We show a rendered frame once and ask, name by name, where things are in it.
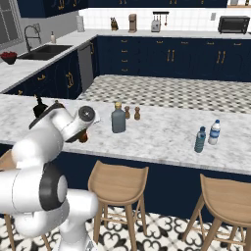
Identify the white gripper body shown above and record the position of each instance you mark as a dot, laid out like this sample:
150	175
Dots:
97	121

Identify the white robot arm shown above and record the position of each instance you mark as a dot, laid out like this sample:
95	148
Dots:
32	189

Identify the brown glass bottle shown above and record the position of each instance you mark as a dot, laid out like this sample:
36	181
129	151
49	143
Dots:
83	137

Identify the grey glass bottle gold cap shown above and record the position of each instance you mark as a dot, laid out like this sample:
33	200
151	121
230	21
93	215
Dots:
118	121

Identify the brown wooden shaker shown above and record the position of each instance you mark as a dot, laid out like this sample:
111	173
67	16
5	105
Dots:
137	114
127	113

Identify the grey dishwasher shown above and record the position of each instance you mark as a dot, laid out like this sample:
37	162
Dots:
85	67

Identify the dark blue sink cupboards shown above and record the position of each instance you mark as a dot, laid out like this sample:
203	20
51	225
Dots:
55	80

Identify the black glass bottle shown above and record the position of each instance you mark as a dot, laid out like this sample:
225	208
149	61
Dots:
39	110

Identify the wooden bar stool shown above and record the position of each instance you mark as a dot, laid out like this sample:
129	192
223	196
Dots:
6	163
117	184
228	204

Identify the black sink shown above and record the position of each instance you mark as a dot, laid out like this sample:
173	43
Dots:
45	52

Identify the white soap dispenser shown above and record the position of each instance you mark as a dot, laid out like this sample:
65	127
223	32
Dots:
53	38

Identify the dark blue counter panel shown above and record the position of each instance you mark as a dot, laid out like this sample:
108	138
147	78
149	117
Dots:
170	186

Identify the brown animal figure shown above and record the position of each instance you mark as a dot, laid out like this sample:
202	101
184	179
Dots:
114	24

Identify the white paper towel roll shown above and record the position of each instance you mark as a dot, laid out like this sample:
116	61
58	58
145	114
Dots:
80	24

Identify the brown coffee machine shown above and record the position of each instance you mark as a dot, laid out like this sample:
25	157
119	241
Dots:
132	23

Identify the black tap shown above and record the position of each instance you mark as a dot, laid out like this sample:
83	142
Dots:
28	39

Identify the black bowl of red fruit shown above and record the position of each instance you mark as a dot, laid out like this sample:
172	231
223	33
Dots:
9	57

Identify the dark blue base cupboards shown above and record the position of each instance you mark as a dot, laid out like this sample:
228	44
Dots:
196	60

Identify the white plastic bottle blue label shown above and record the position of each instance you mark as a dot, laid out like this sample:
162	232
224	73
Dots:
214	134

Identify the grey window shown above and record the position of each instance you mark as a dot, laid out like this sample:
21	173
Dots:
9	23

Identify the black toaster oven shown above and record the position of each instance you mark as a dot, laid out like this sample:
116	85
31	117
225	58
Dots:
232	25

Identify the grey wall socket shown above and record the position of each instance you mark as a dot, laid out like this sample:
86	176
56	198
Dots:
213	16
37	27

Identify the dark blue wall cupboards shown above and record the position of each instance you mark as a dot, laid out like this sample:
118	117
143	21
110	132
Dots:
98	3

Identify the black rail with hanging tools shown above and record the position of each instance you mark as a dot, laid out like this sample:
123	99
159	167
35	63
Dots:
160	13

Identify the wooden wall shelf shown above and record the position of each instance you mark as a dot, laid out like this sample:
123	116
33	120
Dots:
241	5

